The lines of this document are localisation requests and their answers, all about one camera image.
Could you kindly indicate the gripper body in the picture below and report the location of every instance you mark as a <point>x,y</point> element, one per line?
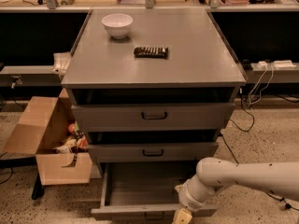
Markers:
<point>188,200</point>

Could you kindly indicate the grey bottom drawer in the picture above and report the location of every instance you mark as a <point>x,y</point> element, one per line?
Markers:
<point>142,190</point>

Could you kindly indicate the grey drawer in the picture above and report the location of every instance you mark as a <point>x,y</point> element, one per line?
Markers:
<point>160,117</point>
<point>142,190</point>
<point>152,152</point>

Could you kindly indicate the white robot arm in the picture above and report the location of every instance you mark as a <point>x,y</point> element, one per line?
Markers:
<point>215,175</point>

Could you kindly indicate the grey middle drawer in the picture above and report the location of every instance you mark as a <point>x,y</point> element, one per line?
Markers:
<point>152,152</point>

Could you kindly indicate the grey top drawer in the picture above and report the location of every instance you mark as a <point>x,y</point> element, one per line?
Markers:
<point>160,117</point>

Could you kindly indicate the grey drawer cabinet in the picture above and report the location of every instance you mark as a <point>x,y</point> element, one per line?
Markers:
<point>199,70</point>

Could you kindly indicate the colourful toys in box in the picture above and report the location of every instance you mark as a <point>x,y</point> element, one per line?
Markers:
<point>76,142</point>

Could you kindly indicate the open cardboard box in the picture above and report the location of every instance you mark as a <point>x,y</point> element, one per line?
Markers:
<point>43,125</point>

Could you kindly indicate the dark snack bar wrapper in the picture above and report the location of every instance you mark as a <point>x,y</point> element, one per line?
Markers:
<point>151,52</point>

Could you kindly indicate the white power strip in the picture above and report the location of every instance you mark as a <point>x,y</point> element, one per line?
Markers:
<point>283,64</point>

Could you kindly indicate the crumpled white plastic bag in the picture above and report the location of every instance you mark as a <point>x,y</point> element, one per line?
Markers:
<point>61,62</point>

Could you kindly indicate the white ceramic bowl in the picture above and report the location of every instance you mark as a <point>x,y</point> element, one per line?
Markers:
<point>117,25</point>

